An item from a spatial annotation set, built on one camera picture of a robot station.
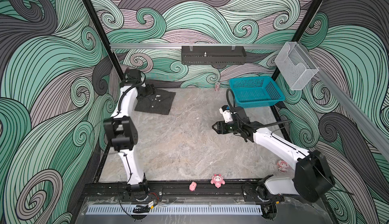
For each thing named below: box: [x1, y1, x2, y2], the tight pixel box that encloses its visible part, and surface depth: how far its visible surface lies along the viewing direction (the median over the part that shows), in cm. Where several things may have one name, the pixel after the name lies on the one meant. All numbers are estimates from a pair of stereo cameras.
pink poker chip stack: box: [214, 82, 221, 92], surface depth 120 cm
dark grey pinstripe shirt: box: [134, 88, 176, 116], surface depth 109 cm
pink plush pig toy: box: [210, 173, 226, 189], surface depth 77 cm
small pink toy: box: [188, 180, 198, 192], surface depth 75 cm
